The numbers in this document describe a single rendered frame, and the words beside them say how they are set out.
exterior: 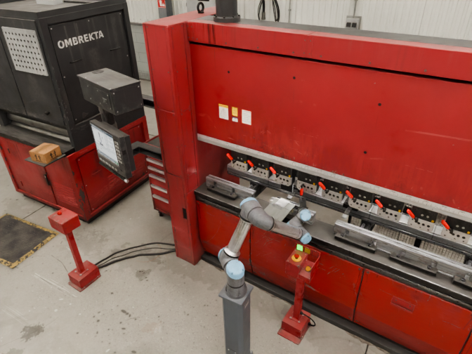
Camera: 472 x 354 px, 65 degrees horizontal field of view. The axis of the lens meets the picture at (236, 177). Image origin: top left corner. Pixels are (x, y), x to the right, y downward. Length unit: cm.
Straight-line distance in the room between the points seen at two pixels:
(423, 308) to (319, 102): 158
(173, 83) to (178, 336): 206
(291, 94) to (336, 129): 38
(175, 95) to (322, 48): 115
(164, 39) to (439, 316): 268
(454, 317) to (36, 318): 333
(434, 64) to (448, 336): 184
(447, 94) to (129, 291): 304
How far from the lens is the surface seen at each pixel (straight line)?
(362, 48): 231
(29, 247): 467
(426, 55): 225
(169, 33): 279
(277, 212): 290
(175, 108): 295
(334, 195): 277
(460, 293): 284
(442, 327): 308
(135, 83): 281
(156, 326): 351
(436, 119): 235
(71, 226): 353
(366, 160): 254
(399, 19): 665
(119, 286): 388
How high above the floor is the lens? 278
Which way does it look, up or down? 33 degrees down
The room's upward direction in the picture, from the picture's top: 1 degrees counter-clockwise
